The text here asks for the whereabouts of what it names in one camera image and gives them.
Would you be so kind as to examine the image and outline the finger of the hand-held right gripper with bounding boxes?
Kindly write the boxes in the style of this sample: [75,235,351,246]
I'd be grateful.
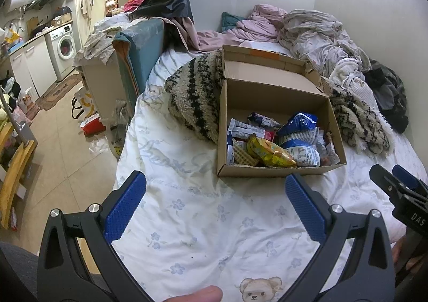
[392,165,428,197]
[369,164,407,204]

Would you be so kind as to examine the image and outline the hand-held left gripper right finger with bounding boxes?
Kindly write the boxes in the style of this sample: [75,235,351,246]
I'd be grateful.
[285,173,397,302]

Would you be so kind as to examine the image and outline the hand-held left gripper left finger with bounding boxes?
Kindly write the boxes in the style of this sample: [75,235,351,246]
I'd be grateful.
[37,170,158,302]

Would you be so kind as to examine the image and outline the small brown candy packet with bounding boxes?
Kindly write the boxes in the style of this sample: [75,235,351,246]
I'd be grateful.
[325,131,336,155]

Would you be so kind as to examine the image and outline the dark blue white wrapper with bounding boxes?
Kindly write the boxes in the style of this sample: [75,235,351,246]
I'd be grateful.
[247,112,282,129]

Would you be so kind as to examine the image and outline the red white snack bar packet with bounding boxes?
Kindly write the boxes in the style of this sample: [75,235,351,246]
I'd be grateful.
[228,117,277,142]

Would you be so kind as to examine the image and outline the brown cardboard box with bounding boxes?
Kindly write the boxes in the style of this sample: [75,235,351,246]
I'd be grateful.
[217,44,347,178]

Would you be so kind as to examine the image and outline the person's left hand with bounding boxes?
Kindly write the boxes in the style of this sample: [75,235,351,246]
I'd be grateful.
[165,285,223,302]

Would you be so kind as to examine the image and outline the white plastic bag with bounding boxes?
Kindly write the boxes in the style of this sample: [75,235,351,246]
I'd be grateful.
[87,136,112,155]

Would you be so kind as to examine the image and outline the white floral bear bed sheet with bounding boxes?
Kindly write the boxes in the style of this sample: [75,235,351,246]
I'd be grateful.
[114,48,418,302]

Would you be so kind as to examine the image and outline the clear plastic bag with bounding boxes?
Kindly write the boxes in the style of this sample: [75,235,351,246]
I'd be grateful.
[109,99,129,158]

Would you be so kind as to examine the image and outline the dark clothes pile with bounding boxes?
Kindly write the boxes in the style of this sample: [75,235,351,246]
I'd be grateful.
[364,59,409,133]

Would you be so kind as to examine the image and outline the red box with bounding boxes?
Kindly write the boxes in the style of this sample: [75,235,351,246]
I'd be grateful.
[80,113,107,135]

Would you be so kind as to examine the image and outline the white yellow shopping bag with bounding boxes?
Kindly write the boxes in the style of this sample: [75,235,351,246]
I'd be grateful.
[71,88,97,120]

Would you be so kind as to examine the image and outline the yellow wooden chair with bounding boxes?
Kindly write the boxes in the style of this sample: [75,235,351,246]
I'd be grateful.
[0,121,37,229]

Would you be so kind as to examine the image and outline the person's grey trouser leg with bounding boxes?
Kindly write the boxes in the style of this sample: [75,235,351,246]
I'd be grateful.
[0,240,97,302]

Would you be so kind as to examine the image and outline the large beige cardboard box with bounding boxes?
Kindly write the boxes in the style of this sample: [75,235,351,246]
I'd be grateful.
[78,58,134,122]

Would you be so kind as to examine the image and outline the fuzzy striped cream blanket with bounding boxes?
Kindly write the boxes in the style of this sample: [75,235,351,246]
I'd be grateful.
[165,49,392,157]

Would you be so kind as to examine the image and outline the brown patterned floor mat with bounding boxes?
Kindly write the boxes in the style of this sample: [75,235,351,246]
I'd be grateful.
[35,73,84,111]

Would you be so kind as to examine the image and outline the white crumpled duvet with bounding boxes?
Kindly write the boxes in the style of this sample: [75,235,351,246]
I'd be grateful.
[277,9,372,88]

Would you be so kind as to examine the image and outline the teal folded mattress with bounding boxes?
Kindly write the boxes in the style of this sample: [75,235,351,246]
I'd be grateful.
[112,18,166,95]

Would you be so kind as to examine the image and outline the patterned cloth pile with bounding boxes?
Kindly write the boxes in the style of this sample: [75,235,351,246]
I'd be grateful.
[74,17,134,65]

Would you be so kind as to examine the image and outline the white kitchen cabinet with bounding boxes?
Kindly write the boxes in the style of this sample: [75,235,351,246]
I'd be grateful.
[9,36,57,97]

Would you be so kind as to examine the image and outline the white washing machine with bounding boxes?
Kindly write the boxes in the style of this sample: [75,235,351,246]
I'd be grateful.
[45,22,77,82]

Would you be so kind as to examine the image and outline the pink crumpled blanket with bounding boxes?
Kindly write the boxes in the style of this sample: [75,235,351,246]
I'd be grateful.
[187,4,288,51]

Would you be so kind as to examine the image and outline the red pink clothes pile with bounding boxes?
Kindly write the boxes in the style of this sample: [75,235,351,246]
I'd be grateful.
[124,0,148,13]

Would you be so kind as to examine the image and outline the teal pillow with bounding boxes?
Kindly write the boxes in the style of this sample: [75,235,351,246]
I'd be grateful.
[221,12,246,32]

